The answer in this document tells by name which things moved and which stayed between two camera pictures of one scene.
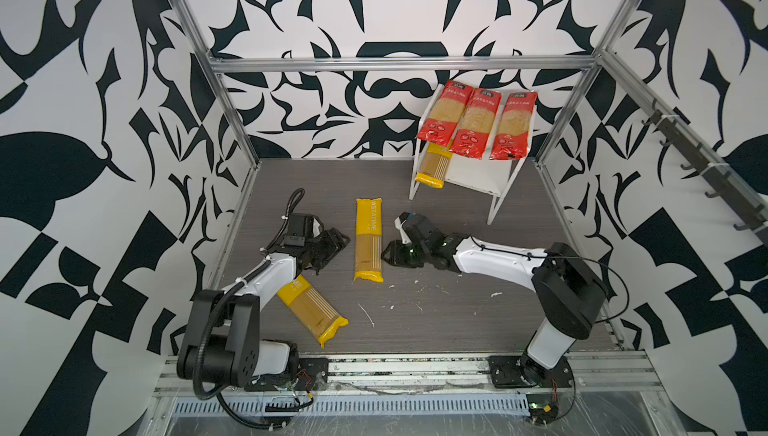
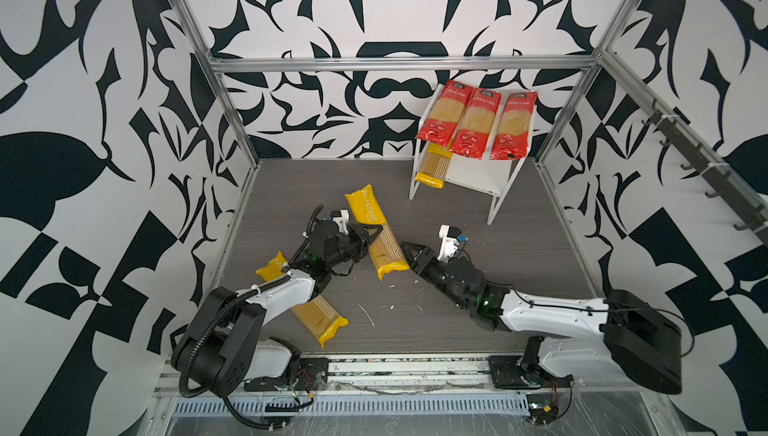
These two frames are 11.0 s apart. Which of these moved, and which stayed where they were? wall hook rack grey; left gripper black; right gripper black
Moved: right gripper black; left gripper black
Stayed: wall hook rack grey
